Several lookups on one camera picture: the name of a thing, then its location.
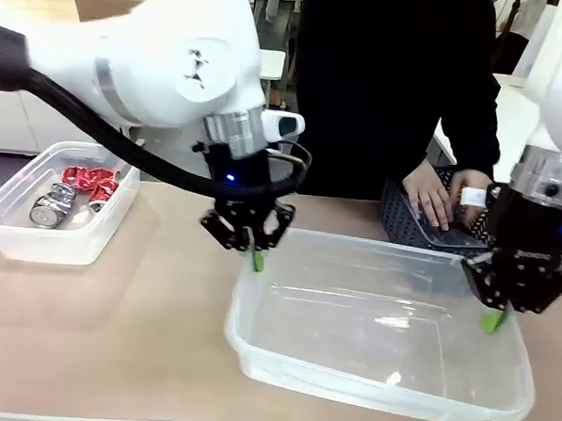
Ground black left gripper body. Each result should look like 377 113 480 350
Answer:
202 143 286 218

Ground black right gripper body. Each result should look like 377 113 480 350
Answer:
483 182 562 265

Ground clear plastic food tray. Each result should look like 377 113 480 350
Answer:
409 211 493 254

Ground person left forearm black sleeve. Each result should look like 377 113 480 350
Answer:
435 70 506 182

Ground black perforated plastic basket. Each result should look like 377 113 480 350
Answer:
377 160 504 255

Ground person left hand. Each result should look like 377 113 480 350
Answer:
448 168 495 223

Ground person right hand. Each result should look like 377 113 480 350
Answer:
399 160 459 231

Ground small white background table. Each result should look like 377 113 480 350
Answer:
258 48 288 84

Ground white desk behind person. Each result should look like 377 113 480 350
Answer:
430 69 544 171

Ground crushed red can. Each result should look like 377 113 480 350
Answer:
87 178 121 216

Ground large clear plastic bin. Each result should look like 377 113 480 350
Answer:
219 223 544 421

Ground red wrapped packets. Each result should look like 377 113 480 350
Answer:
60 164 121 192

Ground person torso in black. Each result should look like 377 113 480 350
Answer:
288 0 510 208

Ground hanging grey clothes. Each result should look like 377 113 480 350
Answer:
251 0 306 28

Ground crushed silver can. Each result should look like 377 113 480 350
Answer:
28 181 80 231

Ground brown cardboard box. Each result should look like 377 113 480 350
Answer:
72 0 155 26

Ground small clear plastic bin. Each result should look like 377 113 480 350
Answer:
0 137 144 269

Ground white low cabinet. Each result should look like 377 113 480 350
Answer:
0 85 145 163

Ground thin camera cable loop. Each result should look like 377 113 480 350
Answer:
265 140 314 190

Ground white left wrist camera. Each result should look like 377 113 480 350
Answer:
259 108 308 144

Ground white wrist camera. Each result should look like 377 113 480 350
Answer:
458 185 501 212
259 108 308 144

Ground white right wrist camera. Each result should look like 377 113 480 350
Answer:
458 185 501 212

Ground black corrugated cable conduit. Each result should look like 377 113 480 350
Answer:
0 25 306 207

